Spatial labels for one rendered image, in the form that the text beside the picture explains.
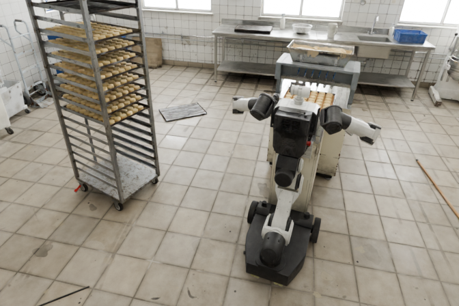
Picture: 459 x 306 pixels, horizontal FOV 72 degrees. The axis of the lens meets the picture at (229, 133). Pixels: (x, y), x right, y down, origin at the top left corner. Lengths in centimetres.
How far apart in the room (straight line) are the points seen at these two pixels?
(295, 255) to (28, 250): 204
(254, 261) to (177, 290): 57
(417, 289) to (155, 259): 190
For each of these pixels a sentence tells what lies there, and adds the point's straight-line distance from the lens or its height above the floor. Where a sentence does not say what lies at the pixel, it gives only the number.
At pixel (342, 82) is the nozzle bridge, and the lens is 300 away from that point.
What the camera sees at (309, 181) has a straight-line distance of 260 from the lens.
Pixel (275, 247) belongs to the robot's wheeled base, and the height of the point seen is 35.
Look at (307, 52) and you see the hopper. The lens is 292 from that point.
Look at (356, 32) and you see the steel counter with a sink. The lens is 606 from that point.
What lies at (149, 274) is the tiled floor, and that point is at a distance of 256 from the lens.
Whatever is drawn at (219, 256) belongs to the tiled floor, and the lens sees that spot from 260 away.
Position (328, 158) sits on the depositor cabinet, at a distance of 328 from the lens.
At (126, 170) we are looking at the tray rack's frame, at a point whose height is 15.
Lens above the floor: 203
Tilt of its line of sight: 30 degrees down
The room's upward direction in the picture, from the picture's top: 1 degrees clockwise
